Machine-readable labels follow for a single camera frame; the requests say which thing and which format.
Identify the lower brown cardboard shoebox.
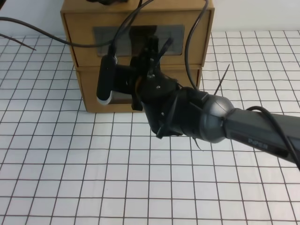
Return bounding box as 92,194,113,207
76,65,191,113

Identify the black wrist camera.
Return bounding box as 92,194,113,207
96,54,136,105

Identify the brown shoebox drawer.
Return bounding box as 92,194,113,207
64,11,213,66

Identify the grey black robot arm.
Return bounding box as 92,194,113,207
130,37,300,165

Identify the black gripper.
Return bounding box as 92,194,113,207
130,36,184,138

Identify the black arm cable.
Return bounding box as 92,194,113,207
184,0,210,91

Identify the thin dark cable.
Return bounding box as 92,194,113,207
0,34,37,51

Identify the black camera cable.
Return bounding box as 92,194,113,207
0,0,153,59

